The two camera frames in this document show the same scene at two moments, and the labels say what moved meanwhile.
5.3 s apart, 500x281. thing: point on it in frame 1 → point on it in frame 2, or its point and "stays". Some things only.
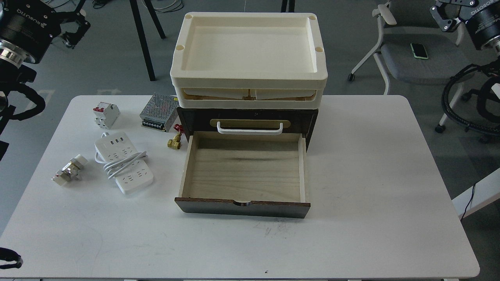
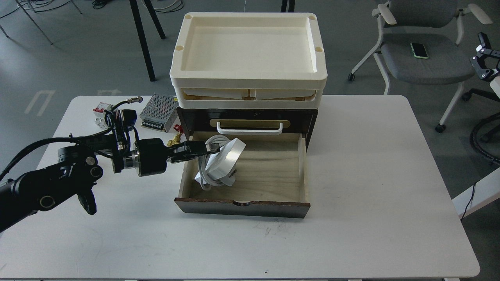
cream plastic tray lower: [249, 98] stays
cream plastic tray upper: [247, 49] stays
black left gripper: [26, 27] → [152, 158]
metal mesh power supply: [160, 112] stays
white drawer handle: [241, 132] stays
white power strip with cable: [122, 162] → [216, 168]
